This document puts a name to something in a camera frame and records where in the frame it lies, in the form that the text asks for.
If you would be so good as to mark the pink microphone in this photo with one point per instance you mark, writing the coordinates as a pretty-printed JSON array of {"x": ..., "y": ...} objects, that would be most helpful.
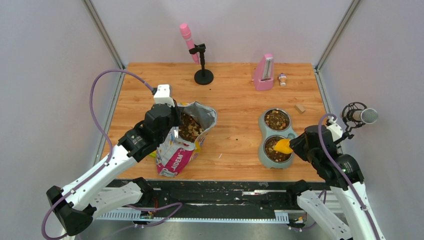
[{"x": 187, "y": 36}]

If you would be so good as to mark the wooden block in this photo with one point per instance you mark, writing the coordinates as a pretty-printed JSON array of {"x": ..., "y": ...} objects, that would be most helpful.
[{"x": 300, "y": 108}]

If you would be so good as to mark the yellow triangular scraper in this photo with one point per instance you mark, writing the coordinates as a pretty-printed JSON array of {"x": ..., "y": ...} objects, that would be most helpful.
[{"x": 153, "y": 154}]

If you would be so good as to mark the pet food bag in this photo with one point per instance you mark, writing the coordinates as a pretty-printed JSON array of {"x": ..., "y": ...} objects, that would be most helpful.
[{"x": 183, "y": 144}]

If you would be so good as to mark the grey double pet bowl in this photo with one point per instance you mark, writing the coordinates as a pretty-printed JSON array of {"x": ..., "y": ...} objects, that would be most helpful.
[{"x": 275, "y": 124}]

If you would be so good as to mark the black microphone stand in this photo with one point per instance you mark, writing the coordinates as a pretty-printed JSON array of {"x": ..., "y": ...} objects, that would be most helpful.
[{"x": 202, "y": 76}]

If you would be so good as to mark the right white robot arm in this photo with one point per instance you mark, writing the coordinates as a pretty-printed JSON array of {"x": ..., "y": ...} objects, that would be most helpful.
[{"x": 342, "y": 173}]

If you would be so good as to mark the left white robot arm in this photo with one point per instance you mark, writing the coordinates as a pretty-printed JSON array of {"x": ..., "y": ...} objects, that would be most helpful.
[{"x": 80, "y": 202}]

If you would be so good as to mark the yellow plastic scoop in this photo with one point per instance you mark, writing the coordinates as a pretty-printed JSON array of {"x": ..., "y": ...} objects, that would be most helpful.
[{"x": 283, "y": 146}]

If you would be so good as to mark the silver condenser microphone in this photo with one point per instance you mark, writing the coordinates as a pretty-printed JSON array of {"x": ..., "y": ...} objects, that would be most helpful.
[{"x": 357, "y": 114}]

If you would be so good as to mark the pink metronome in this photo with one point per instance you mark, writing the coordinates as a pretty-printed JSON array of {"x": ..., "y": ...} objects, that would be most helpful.
[{"x": 263, "y": 75}]

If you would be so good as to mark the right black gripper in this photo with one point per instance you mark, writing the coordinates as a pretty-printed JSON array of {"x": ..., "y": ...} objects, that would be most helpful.
[{"x": 295, "y": 144}]

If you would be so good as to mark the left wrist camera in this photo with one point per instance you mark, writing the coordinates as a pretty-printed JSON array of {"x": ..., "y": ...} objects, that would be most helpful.
[{"x": 163, "y": 95}]

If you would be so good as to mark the small figurine bottle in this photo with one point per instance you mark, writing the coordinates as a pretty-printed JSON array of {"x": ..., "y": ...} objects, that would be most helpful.
[{"x": 282, "y": 78}]

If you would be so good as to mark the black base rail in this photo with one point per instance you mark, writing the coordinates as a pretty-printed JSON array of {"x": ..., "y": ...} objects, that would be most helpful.
[{"x": 265, "y": 202}]

